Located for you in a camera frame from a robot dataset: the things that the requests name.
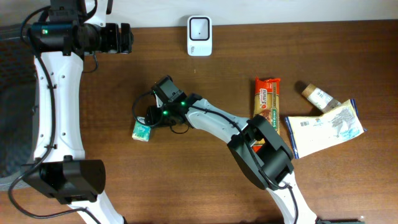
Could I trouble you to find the teal tissue pack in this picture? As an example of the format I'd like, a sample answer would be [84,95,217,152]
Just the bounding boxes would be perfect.
[132,116,151,142]

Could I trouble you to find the orange pasta package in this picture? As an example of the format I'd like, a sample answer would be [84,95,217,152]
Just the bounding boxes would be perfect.
[253,77,280,134]

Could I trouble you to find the yellow snack bag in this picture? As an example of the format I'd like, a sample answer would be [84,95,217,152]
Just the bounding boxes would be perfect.
[285,99,366,159]

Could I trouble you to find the white tube with gold cap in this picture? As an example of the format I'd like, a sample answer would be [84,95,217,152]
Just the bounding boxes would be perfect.
[302,84,341,113]

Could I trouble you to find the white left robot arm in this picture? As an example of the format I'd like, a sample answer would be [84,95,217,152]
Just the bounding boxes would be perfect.
[21,1,134,223]

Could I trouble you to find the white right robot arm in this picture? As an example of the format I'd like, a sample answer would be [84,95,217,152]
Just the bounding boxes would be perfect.
[146,90,319,223]

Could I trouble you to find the white barcode scanner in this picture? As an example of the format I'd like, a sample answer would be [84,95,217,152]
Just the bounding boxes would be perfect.
[187,16,213,57]

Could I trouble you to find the grey plastic mesh basket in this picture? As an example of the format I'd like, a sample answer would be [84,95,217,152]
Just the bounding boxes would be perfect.
[1,24,37,192]

